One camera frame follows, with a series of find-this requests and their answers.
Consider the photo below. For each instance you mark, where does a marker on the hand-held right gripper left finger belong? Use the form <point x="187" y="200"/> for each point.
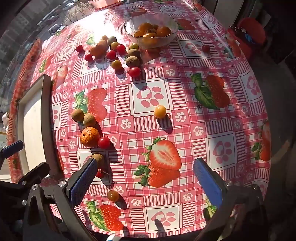
<point x="83" y="183"/>

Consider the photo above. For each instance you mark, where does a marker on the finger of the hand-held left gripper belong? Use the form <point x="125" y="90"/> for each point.
<point x="34" y="172"/>
<point x="13" y="148"/>

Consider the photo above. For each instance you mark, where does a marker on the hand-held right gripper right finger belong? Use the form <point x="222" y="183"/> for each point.
<point x="208" y="183"/>

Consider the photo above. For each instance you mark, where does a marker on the red cherry tomato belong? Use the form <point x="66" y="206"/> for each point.
<point x="134" y="71"/>
<point x="88" y="57"/>
<point x="205" y="48"/>
<point x="111" y="54"/>
<point x="104" y="142"/>
<point x="100" y="174"/>
<point x="79" y="48"/>
<point x="121" y="49"/>

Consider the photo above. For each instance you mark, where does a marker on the brown longan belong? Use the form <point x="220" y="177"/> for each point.
<point x="77" y="115"/>
<point x="100" y="158"/>
<point x="134" y="53"/>
<point x="111" y="40"/>
<point x="89" y="120"/>
<point x="132" y="62"/>

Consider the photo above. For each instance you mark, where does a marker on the orange-brown cherry tomato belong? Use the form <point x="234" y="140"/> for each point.
<point x="113" y="195"/>

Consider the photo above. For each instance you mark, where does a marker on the white tray with dark frame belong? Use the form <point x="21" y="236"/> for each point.
<point x="32" y="115"/>

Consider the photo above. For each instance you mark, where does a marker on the mandarin orange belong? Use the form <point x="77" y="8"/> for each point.
<point x="90" y="137"/>
<point x="97" y="49"/>

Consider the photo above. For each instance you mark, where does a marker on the yellow cherry tomato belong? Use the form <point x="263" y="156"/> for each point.
<point x="104" y="38"/>
<point x="116" y="64"/>
<point x="160" y="111"/>
<point x="102" y="42"/>

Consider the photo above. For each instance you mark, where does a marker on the strawberry print plaid tablecloth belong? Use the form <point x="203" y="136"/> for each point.
<point x="185" y="129"/>

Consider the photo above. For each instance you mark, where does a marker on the white parked car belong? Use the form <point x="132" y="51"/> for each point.
<point x="55" y="29"/>

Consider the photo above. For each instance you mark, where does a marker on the yellow-green cherry tomato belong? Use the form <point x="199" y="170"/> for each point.
<point x="115" y="45"/>
<point x="134" y="46"/>

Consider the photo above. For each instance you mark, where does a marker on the red stool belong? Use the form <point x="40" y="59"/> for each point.
<point x="252" y="32"/>

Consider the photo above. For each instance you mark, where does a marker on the small orange fruit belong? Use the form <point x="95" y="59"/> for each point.
<point x="163" y="31"/>
<point x="138" y="34"/>
<point x="145" y="27"/>
<point x="150" y="35"/>

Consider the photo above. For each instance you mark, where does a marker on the clear glass bowl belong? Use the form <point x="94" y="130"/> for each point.
<point x="129" y="30"/>

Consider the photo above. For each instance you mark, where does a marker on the pink plastic basin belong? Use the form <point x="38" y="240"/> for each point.
<point x="104" y="3"/>

